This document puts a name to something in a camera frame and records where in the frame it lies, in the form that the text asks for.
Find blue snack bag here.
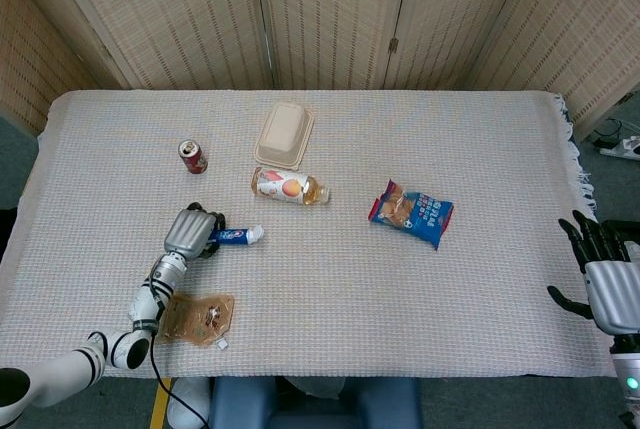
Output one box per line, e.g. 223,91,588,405
368,178,455,252

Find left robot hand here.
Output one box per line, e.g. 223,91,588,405
163,202,227,261

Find peach tea plastic bottle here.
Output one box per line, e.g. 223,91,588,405
250,166,332,207

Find red soda can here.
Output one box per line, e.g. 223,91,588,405
178,138,209,176

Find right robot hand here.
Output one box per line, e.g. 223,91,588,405
546,210,640,336

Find brown spout pouch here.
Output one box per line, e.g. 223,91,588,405
158,292,236,351

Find white woven tablecloth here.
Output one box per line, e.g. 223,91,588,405
0,89,619,380

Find beige takeout food box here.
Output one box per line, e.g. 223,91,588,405
253,101,316,172

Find black cable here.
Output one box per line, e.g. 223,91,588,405
148,293,211,429

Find woven rattan folding screen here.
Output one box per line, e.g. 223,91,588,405
0,0,640,140

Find blue white toothpaste tube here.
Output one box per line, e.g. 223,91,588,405
208,224,266,246

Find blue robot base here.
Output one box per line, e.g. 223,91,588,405
209,377,424,429

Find white power strip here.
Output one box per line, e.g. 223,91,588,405
599,136,640,160

